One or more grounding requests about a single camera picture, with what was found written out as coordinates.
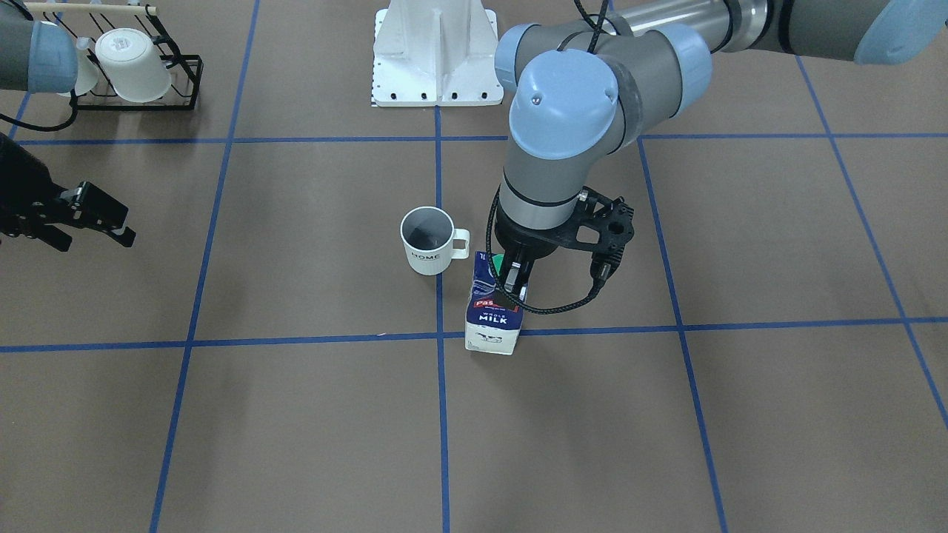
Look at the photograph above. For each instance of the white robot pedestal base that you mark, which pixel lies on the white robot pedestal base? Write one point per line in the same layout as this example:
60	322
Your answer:
435	53

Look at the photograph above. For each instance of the black wire cup rack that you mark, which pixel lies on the black wire cup rack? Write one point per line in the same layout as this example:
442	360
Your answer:
185	70

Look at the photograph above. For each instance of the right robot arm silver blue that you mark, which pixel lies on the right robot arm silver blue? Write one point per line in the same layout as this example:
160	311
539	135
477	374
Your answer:
40	57

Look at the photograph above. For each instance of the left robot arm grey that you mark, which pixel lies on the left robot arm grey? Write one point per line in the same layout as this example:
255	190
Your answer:
586	89

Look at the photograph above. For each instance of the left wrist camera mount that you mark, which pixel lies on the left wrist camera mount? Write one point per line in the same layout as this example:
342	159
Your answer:
598	225

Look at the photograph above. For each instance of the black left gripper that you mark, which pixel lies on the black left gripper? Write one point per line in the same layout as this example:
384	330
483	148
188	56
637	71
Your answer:
523	245

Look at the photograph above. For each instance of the white cup on rack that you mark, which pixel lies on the white cup on rack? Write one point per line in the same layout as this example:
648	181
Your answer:
87	73
130	60

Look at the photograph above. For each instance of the milk carton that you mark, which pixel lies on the milk carton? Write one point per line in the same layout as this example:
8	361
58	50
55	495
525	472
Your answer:
489	327

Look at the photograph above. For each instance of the white mug grey interior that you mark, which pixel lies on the white mug grey interior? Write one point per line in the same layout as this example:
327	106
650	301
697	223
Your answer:
432	241

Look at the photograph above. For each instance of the wooden rod of rack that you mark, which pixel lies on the wooden rod of rack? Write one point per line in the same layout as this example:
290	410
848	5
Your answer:
104	9

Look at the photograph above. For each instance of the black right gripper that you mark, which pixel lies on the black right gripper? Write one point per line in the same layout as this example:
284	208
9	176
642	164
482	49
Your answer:
21	183

